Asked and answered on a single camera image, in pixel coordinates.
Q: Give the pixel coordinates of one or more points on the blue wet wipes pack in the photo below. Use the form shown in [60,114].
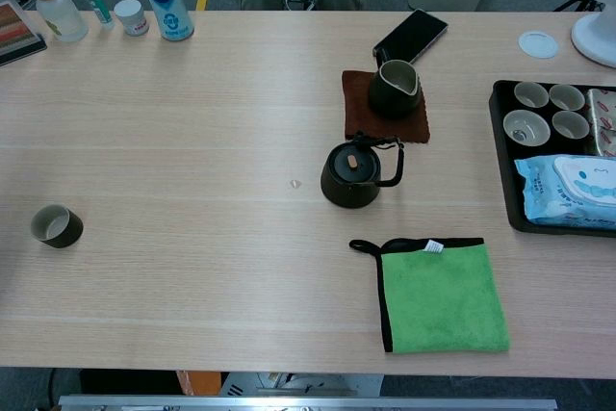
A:
[553,194]

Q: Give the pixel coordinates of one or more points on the small white jar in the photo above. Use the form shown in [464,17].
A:
[131,18]

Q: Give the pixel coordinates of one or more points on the orange panel under table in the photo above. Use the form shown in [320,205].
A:
[202,382]

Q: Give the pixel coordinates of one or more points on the black smartphone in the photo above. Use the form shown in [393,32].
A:
[414,33]

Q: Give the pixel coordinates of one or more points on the aluminium profile rail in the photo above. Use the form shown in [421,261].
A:
[308,403]

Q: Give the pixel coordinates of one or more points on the dark ceramic fairness pitcher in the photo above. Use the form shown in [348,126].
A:
[390,99]

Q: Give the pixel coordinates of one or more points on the dark ceramic teapot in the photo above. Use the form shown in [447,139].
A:
[349,189]

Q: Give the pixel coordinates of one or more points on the dark teacup with pale inside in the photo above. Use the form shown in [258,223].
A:
[67,234]

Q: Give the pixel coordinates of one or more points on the black serving tray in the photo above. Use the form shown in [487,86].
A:
[503,175]

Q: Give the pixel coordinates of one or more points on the frosted bottle with wooden cap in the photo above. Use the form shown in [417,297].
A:
[62,18]

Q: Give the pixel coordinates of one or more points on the brown cloth mat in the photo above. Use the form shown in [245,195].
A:
[356,108]

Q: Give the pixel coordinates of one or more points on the translucent cup with dark object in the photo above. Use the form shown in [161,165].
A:
[525,128]

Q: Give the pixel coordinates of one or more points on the green microfiber cloth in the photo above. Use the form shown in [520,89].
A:
[443,300]

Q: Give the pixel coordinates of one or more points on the gold foil packet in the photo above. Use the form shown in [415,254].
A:
[601,117]

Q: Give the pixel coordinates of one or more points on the small white green tube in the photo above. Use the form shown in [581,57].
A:
[98,7]

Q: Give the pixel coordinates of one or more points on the white robot base chassis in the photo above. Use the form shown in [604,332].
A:
[298,383]

